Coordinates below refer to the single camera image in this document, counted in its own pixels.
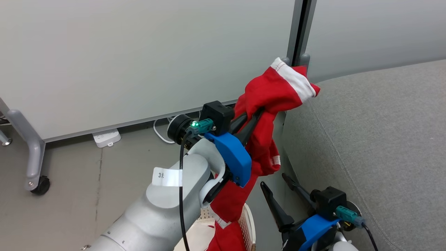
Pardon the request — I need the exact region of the wide white partition panel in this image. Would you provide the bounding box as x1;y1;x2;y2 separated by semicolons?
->
0;0;317;143

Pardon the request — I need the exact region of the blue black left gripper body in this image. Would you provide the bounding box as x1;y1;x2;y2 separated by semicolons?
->
167;114;253;189

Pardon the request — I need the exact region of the black left arm cable green plug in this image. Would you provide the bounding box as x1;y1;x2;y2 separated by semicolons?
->
178;119;214;251

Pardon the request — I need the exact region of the black arm cable green plug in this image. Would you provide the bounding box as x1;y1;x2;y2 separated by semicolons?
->
335;205;379;251
178;119;214;251

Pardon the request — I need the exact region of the grey partition leg with caster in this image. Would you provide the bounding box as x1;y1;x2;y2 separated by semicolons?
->
7;109;46;191

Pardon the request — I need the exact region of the looped white cable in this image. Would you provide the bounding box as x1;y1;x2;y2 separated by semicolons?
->
153;115;201;145

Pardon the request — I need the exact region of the white power strip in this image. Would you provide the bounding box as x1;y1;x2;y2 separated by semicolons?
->
92;128;122;149

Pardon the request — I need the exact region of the grey fabric sofa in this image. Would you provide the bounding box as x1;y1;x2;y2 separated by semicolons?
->
280;59;446;251

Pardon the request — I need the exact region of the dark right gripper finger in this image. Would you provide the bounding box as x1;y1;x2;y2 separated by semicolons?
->
282;173;321;210
260;181;295;233

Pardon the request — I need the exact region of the red white clothing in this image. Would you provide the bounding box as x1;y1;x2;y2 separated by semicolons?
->
207;57;321;251

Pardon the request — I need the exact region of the black right arm cable green plug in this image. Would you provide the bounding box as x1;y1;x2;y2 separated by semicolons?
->
335;205;379;251

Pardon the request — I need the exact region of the grey slanted stand leg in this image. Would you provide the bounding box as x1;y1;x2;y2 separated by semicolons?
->
0;98;13;146

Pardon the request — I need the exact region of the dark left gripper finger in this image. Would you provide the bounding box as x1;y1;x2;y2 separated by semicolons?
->
237;108;264;147
229;113;250;135

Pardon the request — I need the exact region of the black caster wheel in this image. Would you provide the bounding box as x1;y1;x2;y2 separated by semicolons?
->
30;175;51;195

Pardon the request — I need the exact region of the cream perforated laundry basket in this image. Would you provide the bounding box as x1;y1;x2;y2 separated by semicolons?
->
174;202;257;251

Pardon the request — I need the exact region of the narrow white partition panel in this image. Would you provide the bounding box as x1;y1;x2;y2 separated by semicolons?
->
306;0;446;84

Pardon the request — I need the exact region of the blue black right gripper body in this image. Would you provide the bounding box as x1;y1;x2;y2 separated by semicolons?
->
280;214;340;251

